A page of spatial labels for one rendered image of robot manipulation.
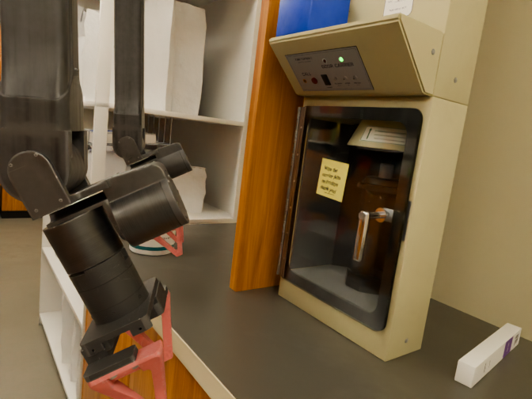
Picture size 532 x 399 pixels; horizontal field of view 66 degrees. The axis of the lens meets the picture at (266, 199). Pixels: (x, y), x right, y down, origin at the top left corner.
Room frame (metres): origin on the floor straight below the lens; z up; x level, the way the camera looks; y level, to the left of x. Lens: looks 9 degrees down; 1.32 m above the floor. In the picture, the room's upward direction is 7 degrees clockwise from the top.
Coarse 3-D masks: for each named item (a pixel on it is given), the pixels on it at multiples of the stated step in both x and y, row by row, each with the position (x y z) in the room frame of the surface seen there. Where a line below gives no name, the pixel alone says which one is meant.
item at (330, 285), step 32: (320, 128) 0.87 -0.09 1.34; (352, 128) 0.80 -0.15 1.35; (384, 128) 0.74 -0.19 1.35; (416, 128) 0.69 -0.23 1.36; (320, 160) 0.86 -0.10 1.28; (352, 160) 0.79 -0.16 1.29; (384, 160) 0.73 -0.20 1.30; (352, 192) 0.78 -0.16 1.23; (384, 192) 0.72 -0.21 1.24; (320, 224) 0.84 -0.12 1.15; (352, 224) 0.77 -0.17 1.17; (384, 224) 0.71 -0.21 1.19; (288, 256) 0.91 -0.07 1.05; (320, 256) 0.83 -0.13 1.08; (352, 256) 0.76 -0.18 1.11; (384, 256) 0.70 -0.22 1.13; (320, 288) 0.82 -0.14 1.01; (352, 288) 0.75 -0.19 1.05; (384, 288) 0.69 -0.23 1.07; (384, 320) 0.69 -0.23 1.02
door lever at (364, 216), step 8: (360, 216) 0.69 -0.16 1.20; (368, 216) 0.69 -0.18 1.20; (376, 216) 0.70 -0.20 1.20; (384, 216) 0.71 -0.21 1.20; (360, 224) 0.69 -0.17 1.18; (368, 224) 0.69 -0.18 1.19; (360, 232) 0.69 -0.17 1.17; (360, 240) 0.69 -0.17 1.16; (360, 248) 0.69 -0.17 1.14; (360, 256) 0.69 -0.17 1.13
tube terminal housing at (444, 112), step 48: (384, 0) 0.79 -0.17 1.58; (432, 0) 0.71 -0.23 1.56; (480, 0) 0.74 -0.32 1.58; (384, 96) 0.77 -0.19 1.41; (432, 96) 0.69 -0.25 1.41; (432, 144) 0.70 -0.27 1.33; (432, 192) 0.72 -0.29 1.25; (432, 240) 0.73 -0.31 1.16; (288, 288) 0.91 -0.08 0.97; (384, 336) 0.69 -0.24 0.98
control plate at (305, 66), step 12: (336, 48) 0.74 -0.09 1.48; (348, 48) 0.72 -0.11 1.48; (288, 60) 0.86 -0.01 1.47; (300, 60) 0.83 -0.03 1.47; (312, 60) 0.81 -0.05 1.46; (336, 60) 0.76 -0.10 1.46; (348, 60) 0.74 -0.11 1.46; (360, 60) 0.72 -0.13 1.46; (300, 72) 0.86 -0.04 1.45; (312, 72) 0.83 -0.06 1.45; (324, 72) 0.81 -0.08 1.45; (336, 72) 0.78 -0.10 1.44; (348, 72) 0.76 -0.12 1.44; (360, 72) 0.74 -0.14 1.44; (300, 84) 0.89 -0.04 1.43; (312, 84) 0.86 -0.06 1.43; (324, 84) 0.83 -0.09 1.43; (336, 84) 0.80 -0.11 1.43; (348, 84) 0.78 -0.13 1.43; (360, 84) 0.76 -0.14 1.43
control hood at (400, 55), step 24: (360, 24) 0.68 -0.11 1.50; (384, 24) 0.64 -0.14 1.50; (408, 24) 0.63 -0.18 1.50; (288, 48) 0.84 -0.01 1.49; (312, 48) 0.79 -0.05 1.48; (360, 48) 0.71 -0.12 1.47; (384, 48) 0.67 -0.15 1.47; (408, 48) 0.64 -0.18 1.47; (432, 48) 0.67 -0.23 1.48; (288, 72) 0.89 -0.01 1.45; (384, 72) 0.70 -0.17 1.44; (408, 72) 0.67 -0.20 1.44; (432, 72) 0.68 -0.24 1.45; (312, 96) 0.91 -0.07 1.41; (336, 96) 0.85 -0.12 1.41; (360, 96) 0.80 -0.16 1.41
